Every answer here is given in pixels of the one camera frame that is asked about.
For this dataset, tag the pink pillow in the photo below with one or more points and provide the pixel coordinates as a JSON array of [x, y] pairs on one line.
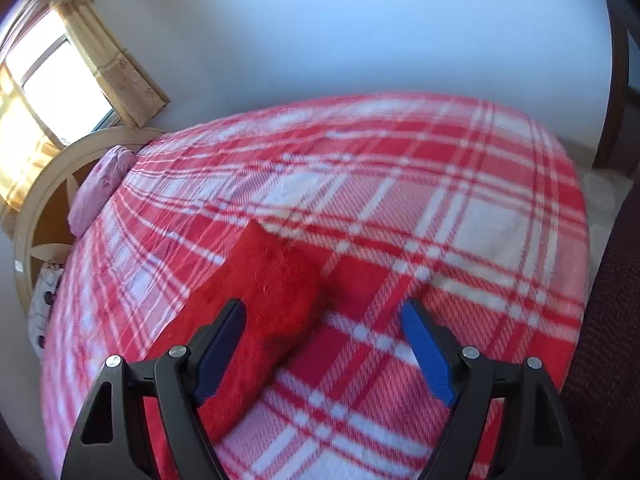
[[98, 187]]

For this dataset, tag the bright window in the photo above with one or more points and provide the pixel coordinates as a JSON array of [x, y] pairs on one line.
[[57, 83]]

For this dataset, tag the dark wooden door frame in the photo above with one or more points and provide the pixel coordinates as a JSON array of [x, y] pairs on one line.
[[618, 148]]

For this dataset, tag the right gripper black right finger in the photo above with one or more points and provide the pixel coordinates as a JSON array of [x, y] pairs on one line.
[[534, 438]]

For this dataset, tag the red knit sweater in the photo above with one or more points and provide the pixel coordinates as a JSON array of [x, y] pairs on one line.
[[281, 288]]

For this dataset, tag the red white plaid blanket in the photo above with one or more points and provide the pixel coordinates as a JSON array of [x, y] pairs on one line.
[[471, 207]]

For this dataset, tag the white patterned pillow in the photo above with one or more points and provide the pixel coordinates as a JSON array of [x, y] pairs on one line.
[[41, 305]]

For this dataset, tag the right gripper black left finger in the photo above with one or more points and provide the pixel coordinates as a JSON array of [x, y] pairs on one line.
[[111, 438]]

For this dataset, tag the cream wooden headboard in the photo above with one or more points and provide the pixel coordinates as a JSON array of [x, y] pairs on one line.
[[41, 231]]

